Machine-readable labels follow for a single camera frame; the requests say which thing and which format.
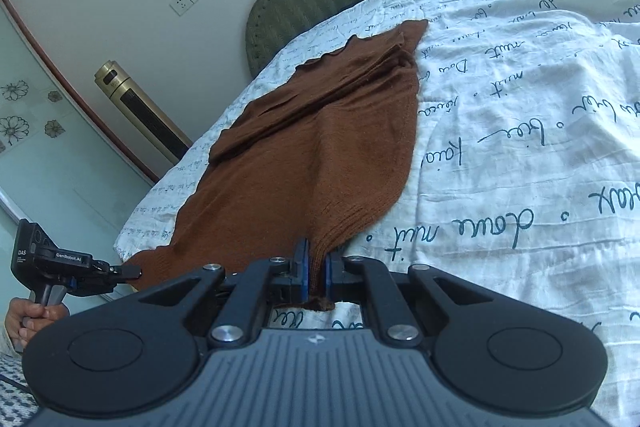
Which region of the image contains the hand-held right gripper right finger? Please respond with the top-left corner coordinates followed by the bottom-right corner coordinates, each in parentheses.
top-left (324, 249), bottom-right (501, 348)

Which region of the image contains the white script printed blanket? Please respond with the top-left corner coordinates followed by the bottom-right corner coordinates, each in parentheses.
top-left (114, 0), bottom-right (640, 388)

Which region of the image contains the gold tower fan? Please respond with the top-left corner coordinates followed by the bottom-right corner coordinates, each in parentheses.
top-left (94, 61), bottom-right (193, 165)

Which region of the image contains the flower printed glass door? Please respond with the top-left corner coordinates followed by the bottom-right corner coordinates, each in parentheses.
top-left (0, 0), bottom-right (157, 258)

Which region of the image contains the person's left hand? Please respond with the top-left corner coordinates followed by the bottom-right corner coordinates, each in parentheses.
top-left (5, 297), bottom-right (70, 349)

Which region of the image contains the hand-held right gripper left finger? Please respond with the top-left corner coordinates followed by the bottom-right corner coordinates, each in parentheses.
top-left (132, 238), bottom-right (313, 350)

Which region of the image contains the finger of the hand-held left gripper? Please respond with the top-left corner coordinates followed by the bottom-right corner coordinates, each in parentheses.
top-left (107, 264), bottom-right (144, 284)

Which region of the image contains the brown knit sweater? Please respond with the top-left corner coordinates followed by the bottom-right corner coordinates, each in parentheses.
top-left (122, 19), bottom-right (430, 313)

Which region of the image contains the dotted dark cloth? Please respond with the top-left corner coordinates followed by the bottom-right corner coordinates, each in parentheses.
top-left (0, 353), bottom-right (41, 427)

